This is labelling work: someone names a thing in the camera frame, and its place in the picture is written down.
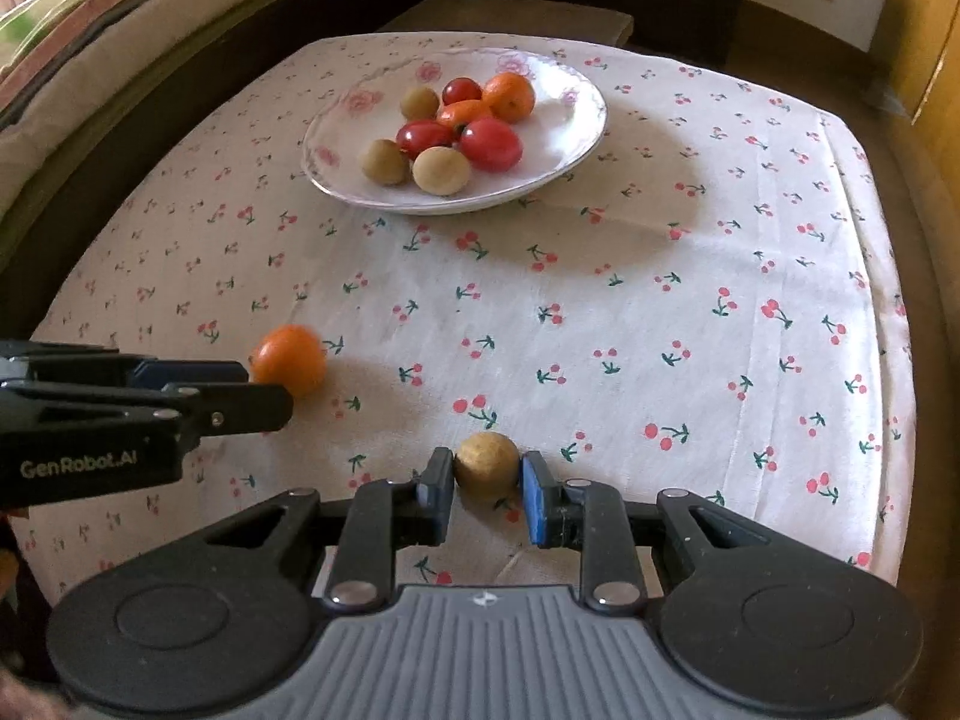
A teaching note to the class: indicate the cherry print tablecloth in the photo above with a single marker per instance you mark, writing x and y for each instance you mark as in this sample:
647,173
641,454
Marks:
600,315

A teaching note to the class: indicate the mandarin orange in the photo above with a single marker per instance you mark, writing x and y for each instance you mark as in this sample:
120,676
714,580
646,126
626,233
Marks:
509,96
289,370
463,113

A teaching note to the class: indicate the white floral plate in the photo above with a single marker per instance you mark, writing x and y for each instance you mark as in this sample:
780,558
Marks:
540,157

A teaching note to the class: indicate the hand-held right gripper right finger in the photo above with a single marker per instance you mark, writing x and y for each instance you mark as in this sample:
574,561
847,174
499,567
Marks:
536,502

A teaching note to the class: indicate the red cherry tomato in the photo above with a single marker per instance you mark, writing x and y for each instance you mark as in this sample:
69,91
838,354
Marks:
490,144
425,138
461,90

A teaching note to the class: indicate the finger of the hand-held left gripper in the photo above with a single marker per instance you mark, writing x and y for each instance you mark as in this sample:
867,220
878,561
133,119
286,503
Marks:
240,409
187,373

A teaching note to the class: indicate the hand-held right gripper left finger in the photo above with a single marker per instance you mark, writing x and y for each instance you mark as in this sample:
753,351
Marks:
439,499

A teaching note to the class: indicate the brown kiwi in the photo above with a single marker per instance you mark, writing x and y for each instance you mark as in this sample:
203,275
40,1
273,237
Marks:
385,161

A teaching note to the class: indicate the light wooden wardrobe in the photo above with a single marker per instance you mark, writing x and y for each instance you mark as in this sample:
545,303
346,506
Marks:
926,15

